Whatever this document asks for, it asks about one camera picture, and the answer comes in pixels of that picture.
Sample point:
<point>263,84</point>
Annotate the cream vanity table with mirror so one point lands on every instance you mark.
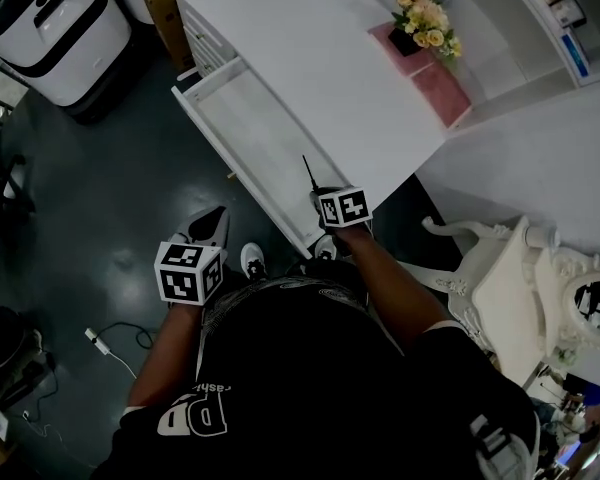
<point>510,293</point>

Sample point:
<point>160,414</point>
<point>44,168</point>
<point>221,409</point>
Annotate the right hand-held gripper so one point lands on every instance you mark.
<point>347,208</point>

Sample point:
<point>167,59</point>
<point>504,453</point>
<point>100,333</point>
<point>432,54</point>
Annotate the person's left white shoe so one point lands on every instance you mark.
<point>253,260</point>

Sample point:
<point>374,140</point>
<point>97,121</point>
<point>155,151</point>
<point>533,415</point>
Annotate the black chair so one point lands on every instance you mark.
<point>0,208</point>

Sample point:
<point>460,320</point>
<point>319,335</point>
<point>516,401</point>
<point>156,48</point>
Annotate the white desk with hutch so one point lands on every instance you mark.
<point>330,93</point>

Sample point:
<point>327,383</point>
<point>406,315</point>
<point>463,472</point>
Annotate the white drawer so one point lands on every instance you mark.
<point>260,133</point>

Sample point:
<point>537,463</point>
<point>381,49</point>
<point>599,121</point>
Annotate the yellow flowers in black pot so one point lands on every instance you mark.
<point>427,18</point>

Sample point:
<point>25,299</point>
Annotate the person's white shoe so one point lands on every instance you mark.
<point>325,248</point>
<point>253,260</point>

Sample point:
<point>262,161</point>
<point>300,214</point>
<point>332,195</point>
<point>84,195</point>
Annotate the person's right forearm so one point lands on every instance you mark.
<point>395,293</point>

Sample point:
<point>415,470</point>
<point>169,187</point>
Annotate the blue and white box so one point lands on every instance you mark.
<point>575,55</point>

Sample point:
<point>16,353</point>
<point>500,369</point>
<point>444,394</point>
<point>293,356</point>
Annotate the pink cloth mat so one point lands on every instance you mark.
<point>380,43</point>
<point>442,95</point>

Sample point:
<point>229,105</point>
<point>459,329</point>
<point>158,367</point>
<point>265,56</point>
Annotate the brown cardboard box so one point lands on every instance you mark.
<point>170,23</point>

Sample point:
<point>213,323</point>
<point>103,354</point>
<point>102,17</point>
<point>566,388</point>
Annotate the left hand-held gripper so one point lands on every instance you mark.
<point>180,280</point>

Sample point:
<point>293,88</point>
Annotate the person's right white shoe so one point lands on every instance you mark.
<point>325,248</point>

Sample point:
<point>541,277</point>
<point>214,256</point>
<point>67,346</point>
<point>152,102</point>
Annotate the person's black shirt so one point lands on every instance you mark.
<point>305,393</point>

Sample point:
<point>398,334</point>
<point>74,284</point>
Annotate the person's left forearm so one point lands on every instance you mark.
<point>167,358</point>

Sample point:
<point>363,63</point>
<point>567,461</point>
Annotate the small white flower sprig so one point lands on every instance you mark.
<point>567,357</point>

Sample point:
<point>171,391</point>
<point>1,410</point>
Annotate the black stool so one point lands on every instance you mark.
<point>5,348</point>

